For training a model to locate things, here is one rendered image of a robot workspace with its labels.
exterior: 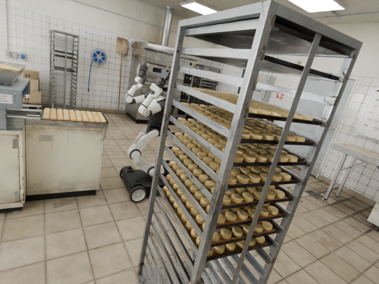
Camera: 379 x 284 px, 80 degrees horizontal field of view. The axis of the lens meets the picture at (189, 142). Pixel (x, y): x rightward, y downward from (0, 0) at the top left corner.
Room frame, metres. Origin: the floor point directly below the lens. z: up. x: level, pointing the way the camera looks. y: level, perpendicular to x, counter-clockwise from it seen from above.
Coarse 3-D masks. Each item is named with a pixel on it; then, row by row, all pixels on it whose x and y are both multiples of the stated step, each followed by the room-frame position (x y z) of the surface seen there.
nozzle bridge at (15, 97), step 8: (16, 80) 2.12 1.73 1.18; (24, 80) 2.20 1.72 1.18; (0, 88) 1.68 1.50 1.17; (8, 88) 1.72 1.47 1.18; (16, 88) 1.78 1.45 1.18; (0, 96) 1.68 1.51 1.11; (8, 96) 1.71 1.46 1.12; (16, 96) 1.73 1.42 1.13; (0, 104) 1.68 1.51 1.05; (8, 104) 1.71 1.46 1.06; (16, 104) 1.73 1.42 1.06; (0, 112) 1.68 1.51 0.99; (0, 120) 1.68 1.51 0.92; (0, 128) 1.67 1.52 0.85
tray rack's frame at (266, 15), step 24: (192, 24) 1.12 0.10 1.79; (264, 24) 0.71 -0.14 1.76; (288, 24) 0.91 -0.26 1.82; (312, 24) 0.80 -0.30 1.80; (264, 48) 0.72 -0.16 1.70; (312, 48) 0.83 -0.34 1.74; (360, 48) 0.95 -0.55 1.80; (240, 96) 0.73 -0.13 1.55; (336, 96) 0.93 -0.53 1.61; (240, 120) 0.71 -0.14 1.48; (288, 120) 0.83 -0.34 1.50; (216, 192) 0.72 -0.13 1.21; (264, 192) 0.83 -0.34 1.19; (216, 216) 0.72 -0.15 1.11; (168, 264) 1.39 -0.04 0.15; (240, 264) 0.84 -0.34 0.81
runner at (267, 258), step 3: (258, 249) 1.01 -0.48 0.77; (261, 249) 1.00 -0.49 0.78; (258, 252) 0.98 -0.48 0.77; (261, 252) 0.99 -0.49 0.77; (264, 252) 0.98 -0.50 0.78; (261, 255) 0.97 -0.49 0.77; (264, 255) 0.97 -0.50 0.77; (267, 255) 0.96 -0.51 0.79; (264, 258) 0.95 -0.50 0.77; (267, 258) 0.95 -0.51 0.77; (270, 258) 0.94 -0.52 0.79; (267, 261) 0.93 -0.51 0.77; (270, 261) 0.93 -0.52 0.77
